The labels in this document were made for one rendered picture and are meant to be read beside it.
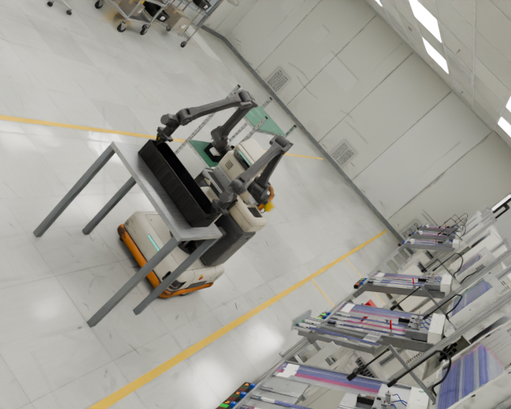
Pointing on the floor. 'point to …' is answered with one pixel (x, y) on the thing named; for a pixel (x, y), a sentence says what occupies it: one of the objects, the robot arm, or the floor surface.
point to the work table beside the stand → (168, 209)
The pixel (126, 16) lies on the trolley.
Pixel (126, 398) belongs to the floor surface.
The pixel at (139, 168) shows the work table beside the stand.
